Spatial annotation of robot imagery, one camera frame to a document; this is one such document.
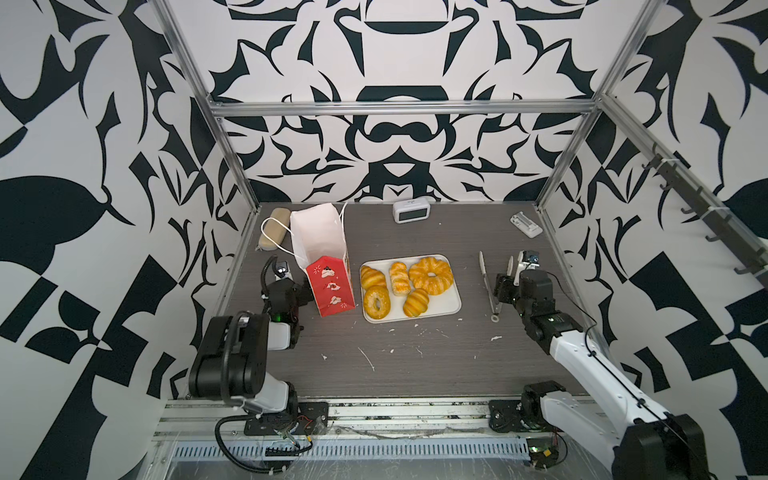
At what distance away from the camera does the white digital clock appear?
1124 millimetres

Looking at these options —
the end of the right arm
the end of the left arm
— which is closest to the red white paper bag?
the end of the left arm

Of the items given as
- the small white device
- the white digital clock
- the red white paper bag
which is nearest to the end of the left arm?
the red white paper bag

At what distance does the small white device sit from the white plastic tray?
338 millimetres

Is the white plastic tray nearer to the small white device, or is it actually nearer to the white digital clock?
the white digital clock

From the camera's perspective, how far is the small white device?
113cm

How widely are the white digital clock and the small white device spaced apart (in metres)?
0.33

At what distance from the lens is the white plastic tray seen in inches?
35.9
